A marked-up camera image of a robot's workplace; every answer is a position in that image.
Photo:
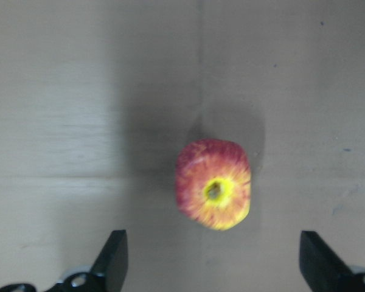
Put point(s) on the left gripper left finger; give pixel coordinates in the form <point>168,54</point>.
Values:
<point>107,273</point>

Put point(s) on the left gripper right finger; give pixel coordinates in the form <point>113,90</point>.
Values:
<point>323,269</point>

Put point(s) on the red yellow apple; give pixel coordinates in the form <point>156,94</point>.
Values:
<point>213,183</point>

